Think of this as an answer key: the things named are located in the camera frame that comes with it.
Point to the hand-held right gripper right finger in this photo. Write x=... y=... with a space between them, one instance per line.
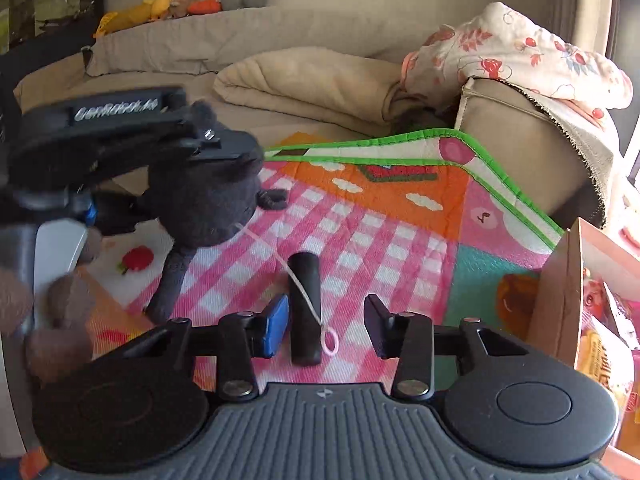
x=380 y=325

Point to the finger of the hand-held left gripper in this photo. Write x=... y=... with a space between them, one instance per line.
x=117 y=215
x=225 y=144

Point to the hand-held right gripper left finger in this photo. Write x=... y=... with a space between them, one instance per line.
x=275 y=325

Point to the black cylinder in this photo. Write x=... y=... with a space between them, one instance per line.
x=300 y=305

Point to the black plush toy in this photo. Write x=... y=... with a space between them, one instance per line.
x=200 y=200

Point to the pink cardboard box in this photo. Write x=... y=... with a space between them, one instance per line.
x=555 y=300

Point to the person's left hand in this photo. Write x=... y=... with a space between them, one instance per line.
x=70 y=300

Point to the colourful printed play mat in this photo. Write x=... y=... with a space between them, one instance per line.
x=400 y=240

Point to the folded beige blanket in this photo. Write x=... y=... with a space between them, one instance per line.
x=300 y=80

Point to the beige sofa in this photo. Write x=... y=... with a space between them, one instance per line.
x=175 y=40

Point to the yellow banana plush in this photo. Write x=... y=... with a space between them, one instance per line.
x=125 y=20

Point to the orange carrot plush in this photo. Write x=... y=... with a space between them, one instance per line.
x=205 y=6

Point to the brown plush toy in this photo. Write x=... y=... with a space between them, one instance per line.
x=182 y=6

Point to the red printed packet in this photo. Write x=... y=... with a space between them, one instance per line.
x=592 y=295

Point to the floral printed quilt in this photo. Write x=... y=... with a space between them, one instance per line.
x=500 y=45

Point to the beige curtain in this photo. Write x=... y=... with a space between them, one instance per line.
x=585 y=0

